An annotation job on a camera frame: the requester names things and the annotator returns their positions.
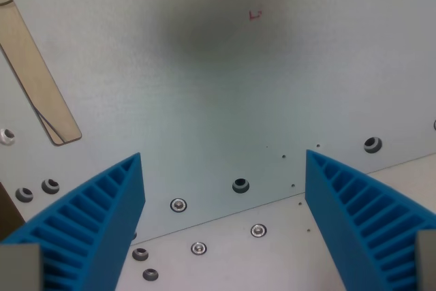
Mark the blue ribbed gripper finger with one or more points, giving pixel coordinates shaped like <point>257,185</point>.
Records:
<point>347,216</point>
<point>102,223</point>

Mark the silver hex socket screw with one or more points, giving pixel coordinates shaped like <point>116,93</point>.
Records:
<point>258,230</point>
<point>178,205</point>
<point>199,248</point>

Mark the brown wooden block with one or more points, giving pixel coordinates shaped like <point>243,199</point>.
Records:
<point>8,212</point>

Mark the grey aluminium mounting plate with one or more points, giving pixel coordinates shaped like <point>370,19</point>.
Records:
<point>218,100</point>

